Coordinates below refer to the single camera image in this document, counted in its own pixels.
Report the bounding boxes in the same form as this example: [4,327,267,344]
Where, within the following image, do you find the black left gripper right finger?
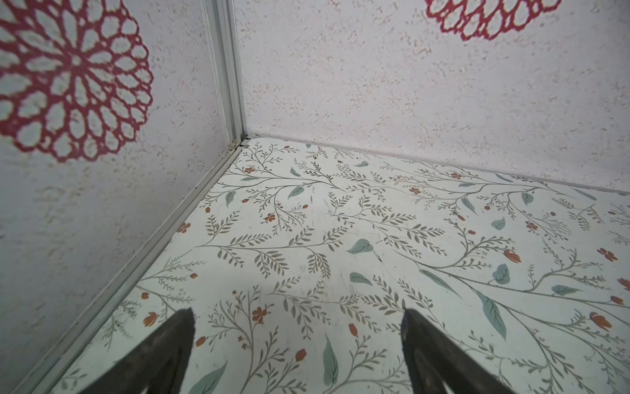
[400,309,513,394]

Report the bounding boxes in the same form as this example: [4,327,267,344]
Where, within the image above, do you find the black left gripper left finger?
[83,308,195,394]

